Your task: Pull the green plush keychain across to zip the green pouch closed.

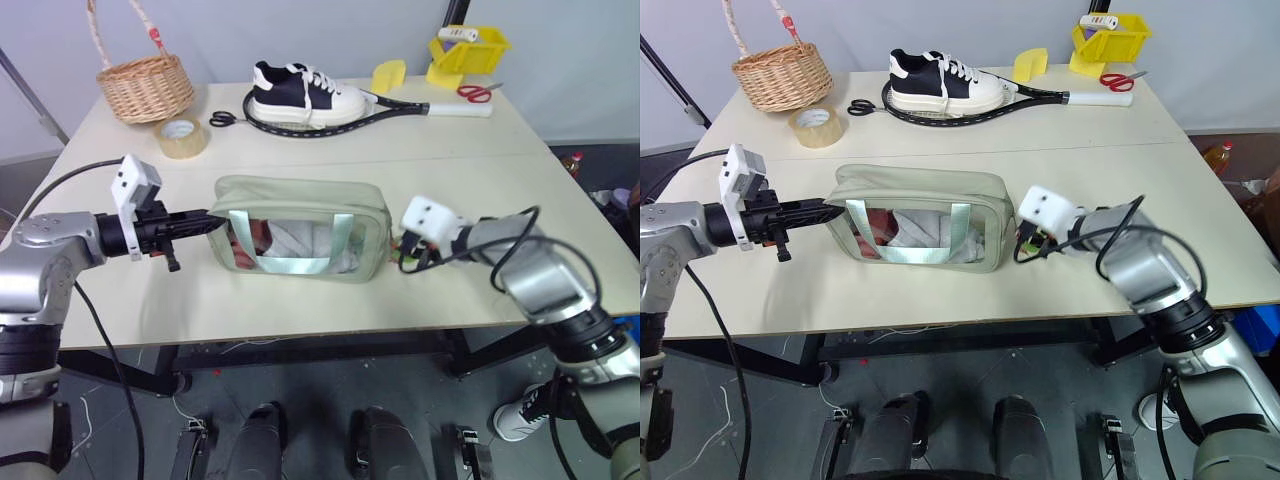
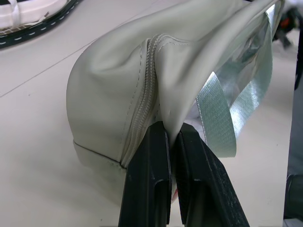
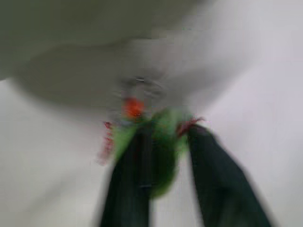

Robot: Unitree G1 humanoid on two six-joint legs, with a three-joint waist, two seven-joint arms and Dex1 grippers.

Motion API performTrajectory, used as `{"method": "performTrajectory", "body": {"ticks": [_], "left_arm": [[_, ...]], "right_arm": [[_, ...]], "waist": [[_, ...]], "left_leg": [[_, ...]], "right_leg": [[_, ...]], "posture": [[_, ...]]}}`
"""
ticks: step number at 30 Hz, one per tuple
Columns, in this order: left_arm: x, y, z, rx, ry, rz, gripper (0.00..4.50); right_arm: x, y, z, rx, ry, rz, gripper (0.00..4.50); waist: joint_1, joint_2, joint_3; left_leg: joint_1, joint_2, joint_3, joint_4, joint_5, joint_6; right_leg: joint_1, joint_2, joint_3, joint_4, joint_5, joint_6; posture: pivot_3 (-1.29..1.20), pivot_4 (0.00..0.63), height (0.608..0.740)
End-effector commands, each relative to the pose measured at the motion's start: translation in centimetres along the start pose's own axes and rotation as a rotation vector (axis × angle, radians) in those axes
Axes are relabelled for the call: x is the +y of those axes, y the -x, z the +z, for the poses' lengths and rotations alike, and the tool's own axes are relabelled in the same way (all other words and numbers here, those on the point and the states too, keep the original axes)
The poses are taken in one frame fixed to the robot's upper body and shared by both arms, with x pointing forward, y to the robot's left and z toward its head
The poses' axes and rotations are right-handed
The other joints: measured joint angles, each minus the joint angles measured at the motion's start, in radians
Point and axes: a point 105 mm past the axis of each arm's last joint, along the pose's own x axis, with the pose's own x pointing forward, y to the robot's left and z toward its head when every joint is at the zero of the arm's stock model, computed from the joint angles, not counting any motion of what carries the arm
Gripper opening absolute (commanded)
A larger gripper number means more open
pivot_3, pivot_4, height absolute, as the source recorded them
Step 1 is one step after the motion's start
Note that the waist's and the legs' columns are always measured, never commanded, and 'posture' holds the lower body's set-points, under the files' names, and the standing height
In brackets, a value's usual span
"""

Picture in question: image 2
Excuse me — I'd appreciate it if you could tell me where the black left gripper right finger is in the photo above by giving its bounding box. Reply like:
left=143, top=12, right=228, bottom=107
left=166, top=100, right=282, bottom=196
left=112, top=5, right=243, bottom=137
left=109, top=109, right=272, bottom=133
left=176, top=122, right=251, bottom=227

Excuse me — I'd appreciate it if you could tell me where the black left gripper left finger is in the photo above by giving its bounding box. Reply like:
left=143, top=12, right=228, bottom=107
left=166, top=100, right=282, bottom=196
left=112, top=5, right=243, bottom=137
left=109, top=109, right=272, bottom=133
left=118, top=121, right=174, bottom=227

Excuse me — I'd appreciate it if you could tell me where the pale green zip pouch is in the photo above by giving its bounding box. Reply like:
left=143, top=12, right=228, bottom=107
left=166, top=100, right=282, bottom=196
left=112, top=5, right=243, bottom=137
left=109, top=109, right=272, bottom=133
left=66, top=0, right=286, bottom=187

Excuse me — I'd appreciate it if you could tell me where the dark grey rounded object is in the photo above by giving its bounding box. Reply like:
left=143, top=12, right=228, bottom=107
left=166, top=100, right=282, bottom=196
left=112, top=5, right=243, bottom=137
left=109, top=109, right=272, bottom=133
left=285, top=174, right=303, bottom=227

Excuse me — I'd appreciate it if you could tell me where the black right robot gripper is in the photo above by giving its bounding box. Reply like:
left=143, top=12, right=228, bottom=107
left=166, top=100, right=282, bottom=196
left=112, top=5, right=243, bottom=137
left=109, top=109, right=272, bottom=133
left=272, top=5, right=300, bottom=49

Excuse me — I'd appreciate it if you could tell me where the white bag with black strap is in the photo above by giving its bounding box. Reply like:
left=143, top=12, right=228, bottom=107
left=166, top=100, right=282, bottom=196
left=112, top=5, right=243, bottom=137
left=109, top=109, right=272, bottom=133
left=0, top=0, right=83, bottom=50

